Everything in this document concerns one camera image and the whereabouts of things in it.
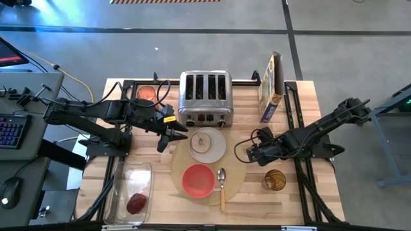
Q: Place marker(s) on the grey metal table frame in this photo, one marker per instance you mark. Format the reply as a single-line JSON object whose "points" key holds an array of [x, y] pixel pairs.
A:
{"points": [[383, 150]]}

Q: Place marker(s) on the red ceramic bowl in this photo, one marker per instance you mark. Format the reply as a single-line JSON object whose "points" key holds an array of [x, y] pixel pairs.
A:
{"points": [[199, 181]]}

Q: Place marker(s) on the black computer mouse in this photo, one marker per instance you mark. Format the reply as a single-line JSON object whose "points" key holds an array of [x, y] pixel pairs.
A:
{"points": [[11, 192]]}

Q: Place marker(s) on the clear glass baking dish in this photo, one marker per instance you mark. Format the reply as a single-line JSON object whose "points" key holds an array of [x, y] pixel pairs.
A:
{"points": [[138, 176]]}

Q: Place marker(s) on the backlit computer keyboard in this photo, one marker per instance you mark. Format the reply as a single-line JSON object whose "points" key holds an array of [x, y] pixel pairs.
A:
{"points": [[13, 131]]}

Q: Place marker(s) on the black computer monitor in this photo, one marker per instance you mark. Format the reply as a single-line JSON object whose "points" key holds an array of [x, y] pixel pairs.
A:
{"points": [[9, 53]]}

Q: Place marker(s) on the amber drinking glass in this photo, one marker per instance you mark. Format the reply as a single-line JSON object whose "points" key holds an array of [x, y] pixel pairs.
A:
{"points": [[274, 181]]}

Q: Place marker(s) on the white round plate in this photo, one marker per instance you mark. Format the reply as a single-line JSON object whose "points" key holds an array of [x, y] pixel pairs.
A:
{"points": [[216, 150]]}

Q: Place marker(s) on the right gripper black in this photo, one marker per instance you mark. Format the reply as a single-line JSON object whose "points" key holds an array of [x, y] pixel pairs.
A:
{"points": [[266, 152]]}

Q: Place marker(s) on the small dish with salmon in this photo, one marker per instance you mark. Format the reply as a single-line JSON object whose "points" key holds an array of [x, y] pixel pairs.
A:
{"points": [[146, 93]]}

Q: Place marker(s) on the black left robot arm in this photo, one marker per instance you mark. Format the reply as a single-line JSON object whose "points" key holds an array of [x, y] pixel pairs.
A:
{"points": [[96, 110]]}

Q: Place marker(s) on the silver four-slot toaster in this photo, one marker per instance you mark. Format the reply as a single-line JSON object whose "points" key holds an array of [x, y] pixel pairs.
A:
{"points": [[205, 109]]}

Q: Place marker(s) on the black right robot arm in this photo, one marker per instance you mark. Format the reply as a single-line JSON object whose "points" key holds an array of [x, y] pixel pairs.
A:
{"points": [[321, 128]]}

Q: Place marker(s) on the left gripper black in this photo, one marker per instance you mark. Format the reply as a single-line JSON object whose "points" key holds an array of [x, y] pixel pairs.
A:
{"points": [[157, 120]]}

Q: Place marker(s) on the yellow label tag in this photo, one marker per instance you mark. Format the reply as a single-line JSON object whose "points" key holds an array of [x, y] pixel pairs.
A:
{"points": [[169, 119]]}

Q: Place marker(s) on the red apple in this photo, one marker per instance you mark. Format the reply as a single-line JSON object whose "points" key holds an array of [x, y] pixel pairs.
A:
{"points": [[136, 203]]}

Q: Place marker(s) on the sliced bagel half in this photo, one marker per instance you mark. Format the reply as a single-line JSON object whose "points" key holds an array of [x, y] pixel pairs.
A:
{"points": [[194, 146]]}

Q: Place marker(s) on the computer desk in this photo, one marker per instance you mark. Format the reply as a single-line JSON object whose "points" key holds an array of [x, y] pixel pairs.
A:
{"points": [[32, 90]]}

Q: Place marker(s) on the colourful cereal box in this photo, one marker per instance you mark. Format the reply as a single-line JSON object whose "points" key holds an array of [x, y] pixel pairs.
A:
{"points": [[271, 96]]}

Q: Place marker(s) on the round woven straw placemat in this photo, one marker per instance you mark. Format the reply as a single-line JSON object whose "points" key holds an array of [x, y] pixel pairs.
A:
{"points": [[234, 173]]}

